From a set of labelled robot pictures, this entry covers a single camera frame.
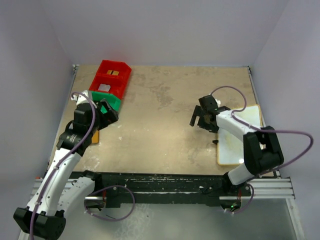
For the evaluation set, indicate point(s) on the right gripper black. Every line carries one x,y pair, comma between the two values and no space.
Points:
201,120

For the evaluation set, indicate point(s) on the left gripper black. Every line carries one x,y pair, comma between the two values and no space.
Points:
110,114

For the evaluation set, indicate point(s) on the green plastic bin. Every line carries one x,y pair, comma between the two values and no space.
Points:
113,101

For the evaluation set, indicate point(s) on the red bin with silver card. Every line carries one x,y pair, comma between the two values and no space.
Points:
110,84

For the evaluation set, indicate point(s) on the white board with wooden frame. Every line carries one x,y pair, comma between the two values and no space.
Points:
230,150

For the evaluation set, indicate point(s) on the red bin with gold card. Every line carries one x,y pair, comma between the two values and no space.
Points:
114,69

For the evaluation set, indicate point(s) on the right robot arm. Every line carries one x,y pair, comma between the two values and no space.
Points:
261,148

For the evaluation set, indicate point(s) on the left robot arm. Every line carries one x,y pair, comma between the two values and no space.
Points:
45,214

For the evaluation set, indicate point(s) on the silver card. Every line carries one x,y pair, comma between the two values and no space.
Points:
104,87

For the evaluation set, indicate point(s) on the gold card with black stripe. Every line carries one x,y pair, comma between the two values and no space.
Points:
113,72

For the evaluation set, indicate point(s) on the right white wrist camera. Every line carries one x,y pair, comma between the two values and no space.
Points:
218,102

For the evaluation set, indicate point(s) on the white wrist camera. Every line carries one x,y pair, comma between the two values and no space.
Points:
82,97
218,102

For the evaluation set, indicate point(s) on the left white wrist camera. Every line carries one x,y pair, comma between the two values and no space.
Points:
82,97

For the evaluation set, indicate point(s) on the aluminium frame rail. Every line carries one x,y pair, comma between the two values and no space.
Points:
261,188

